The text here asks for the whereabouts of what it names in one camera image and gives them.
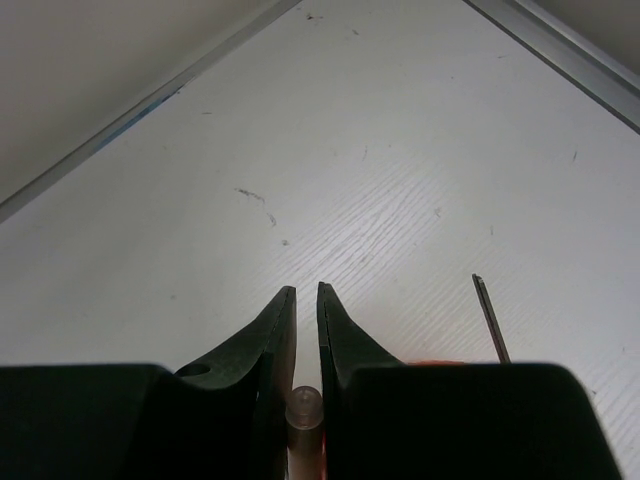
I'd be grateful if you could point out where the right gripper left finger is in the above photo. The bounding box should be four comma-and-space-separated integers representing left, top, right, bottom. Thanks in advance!
175, 286, 297, 479

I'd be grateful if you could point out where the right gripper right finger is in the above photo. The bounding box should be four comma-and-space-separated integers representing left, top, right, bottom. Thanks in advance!
317, 282, 404, 479

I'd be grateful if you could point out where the orange highlighter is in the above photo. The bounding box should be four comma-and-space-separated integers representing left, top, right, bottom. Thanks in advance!
285, 386, 324, 479

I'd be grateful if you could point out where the orange round organizer container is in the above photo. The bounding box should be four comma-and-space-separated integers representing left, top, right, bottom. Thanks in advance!
405, 360, 467, 367

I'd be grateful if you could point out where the aluminium rail back edge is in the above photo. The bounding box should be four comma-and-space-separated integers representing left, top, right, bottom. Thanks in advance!
1, 1, 298, 221

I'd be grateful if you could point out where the aluminium rail right side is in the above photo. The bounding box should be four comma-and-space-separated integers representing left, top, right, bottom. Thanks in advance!
467, 1, 639, 132

